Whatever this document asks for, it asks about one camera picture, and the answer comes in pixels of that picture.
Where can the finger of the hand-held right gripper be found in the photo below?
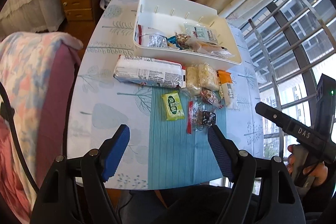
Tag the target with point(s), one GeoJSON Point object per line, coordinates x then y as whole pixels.
{"type": "Point", "coordinates": [273, 116]}

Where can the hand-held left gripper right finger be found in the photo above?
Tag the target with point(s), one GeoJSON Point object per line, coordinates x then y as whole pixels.
{"type": "Point", "coordinates": [220, 153]}

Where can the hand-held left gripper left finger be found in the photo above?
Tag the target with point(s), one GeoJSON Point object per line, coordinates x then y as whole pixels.
{"type": "Point", "coordinates": [116, 153]}

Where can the clear packet with red edge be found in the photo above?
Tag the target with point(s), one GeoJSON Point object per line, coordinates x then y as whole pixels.
{"type": "Point", "coordinates": [189, 119]}

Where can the clear bag of puffed snacks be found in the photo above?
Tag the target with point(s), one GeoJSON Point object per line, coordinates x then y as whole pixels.
{"type": "Point", "coordinates": [202, 78]}

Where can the clear packet of orange cookies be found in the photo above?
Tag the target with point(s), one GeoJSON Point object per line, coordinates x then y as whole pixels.
{"type": "Point", "coordinates": [207, 47]}

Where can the clear packet with white label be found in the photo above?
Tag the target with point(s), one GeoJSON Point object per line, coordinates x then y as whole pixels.
{"type": "Point", "coordinates": [200, 31]}

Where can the white snack packet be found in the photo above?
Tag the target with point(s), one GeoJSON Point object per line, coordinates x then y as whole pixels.
{"type": "Point", "coordinates": [155, 39]}

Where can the blue candy wrapper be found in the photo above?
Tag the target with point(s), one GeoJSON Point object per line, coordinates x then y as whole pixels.
{"type": "Point", "coordinates": [172, 41]}

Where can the white plastic bin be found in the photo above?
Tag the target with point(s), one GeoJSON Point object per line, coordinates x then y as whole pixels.
{"type": "Point", "coordinates": [168, 3]}

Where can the person's right hand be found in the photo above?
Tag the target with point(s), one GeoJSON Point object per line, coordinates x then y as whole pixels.
{"type": "Point", "coordinates": [319, 174]}

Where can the clear packet of dark snack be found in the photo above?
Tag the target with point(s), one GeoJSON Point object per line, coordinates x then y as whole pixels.
{"type": "Point", "coordinates": [207, 118]}

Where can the orange and white packet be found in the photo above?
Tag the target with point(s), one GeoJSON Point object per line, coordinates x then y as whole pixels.
{"type": "Point", "coordinates": [227, 85]}

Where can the clear packet of brown nuts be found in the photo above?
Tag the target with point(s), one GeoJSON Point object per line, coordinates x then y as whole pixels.
{"type": "Point", "coordinates": [210, 98]}

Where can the green snack packet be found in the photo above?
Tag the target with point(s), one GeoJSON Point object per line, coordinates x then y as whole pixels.
{"type": "Point", "coordinates": [172, 106]}

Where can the metal window grille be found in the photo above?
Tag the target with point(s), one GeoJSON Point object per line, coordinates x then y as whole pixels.
{"type": "Point", "coordinates": [283, 43]}

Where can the long white cracker packet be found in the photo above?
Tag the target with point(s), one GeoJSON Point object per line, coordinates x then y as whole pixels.
{"type": "Point", "coordinates": [147, 71]}

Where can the pink fleece blanket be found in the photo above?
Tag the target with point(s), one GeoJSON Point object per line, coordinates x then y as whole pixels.
{"type": "Point", "coordinates": [10, 174]}

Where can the pink blanket sofa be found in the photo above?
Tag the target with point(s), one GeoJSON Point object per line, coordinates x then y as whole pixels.
{"type": "Point", "coordinates": [26, 69]}

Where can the white trash bag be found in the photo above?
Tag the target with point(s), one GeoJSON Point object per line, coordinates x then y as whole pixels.
{"type": "Point", "coordinates": [107, 1]}

